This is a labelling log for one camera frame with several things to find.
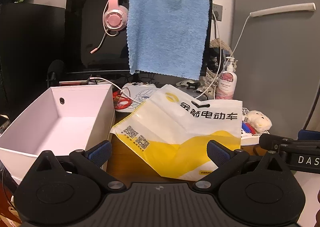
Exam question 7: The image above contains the red cable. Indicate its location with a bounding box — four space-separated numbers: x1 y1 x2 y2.
112 91 137 111

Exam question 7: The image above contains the white game controller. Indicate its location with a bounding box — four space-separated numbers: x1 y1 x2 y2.
124 81 158 90

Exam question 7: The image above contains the white refrigerator handle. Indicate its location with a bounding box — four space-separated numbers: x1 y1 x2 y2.
249 3 316 17

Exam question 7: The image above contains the grey wall socket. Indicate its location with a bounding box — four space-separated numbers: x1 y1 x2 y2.
212 3 223 22

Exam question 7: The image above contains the pink headset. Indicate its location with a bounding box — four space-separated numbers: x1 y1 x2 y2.
90 0 129 54

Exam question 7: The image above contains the illustrated white mouse pad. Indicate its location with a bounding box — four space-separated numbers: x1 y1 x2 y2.
114 86 161 112

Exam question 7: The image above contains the black white patterned box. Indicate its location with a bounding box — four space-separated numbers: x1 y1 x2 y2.
240 107 271 146

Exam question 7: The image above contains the white plush toy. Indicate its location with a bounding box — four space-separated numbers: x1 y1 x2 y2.
244 110 272 133

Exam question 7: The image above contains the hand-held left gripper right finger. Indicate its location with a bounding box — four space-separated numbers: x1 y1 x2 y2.
193 139 290 191

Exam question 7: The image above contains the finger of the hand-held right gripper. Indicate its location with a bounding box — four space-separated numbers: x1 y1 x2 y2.
259 133 320 152
298 129 320 141

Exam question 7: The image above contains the pink lotion pump bottle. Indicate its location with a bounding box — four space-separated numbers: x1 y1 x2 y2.
215 56 238 100

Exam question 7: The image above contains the yellow white plastic bag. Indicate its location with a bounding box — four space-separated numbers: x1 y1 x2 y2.
110 84 243 182

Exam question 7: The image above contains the beige rope bundle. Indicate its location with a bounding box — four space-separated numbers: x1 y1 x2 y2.
209 38 232 49

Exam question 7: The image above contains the black microphone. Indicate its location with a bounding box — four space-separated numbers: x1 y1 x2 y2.
47 59 66 89

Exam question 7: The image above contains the white charging cable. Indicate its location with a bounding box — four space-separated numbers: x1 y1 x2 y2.
195 14 251 99

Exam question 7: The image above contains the pink smartphone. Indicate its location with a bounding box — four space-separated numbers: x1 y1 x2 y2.
59 74 92 86

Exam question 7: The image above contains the white cardboard drawer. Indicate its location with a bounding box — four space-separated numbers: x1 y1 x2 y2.
0 84 117 185

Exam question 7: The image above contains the grey refrigerator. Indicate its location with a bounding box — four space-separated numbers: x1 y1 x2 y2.
231 0 320 140

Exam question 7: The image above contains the blue towel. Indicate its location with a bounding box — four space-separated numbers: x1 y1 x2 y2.
126 0 210 80

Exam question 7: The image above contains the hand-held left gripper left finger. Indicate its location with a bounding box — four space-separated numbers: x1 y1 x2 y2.
32 140 127 192

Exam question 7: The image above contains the black computer monitor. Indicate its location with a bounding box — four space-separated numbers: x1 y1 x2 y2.
65 0 213 75

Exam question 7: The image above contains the black computer case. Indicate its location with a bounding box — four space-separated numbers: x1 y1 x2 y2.
0 3 67 115

